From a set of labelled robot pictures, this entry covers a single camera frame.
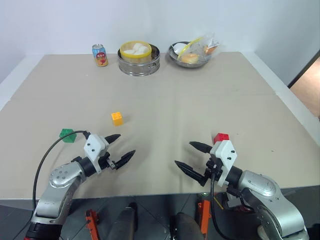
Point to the round steel bowl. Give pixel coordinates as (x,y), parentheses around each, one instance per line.
(192,65)

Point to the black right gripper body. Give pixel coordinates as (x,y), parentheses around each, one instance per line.
(213,167)

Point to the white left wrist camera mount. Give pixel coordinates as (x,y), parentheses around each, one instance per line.
(93,147)

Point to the yellow bamboo steamer basket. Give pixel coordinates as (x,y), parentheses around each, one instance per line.
(136,58)

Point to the dark rounded shape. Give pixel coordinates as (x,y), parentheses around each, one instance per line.
(185,227)
(126,222)

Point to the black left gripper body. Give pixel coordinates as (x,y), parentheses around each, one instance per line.
(106,161)

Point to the red toy block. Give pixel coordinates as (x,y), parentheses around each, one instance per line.
(221,137)

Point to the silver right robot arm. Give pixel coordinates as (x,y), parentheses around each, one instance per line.
(270,197)

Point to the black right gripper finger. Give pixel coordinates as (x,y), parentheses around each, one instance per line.
(191,172)
(201,147)

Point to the round steel steamer pot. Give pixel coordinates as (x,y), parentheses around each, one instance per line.
(140,67)

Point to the orange table clamp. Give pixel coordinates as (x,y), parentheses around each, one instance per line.
(92,225)
(204,215)

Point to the green toy block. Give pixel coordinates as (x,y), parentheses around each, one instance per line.
(67,135)

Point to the yellow toy block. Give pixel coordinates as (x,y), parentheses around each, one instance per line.
(117,120)

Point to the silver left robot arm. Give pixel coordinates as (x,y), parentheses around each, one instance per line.
(61,180)

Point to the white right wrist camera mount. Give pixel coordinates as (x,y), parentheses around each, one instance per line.
(225,152)

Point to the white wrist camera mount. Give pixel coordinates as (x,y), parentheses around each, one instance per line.
(93,147)
(225,152)

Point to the white steamed bun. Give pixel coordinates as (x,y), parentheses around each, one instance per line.
(137,46)
(143,50)
(129,51)

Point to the blue orange drink can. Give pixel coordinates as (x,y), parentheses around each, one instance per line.
(100,57)

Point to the clear plastic zip bag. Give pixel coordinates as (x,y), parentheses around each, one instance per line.
(200,47)

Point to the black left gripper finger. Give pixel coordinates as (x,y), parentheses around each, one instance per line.
(125,158)
(113,137)

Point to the golden bread roll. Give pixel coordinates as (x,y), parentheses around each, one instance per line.
(210,50)
(190,58)

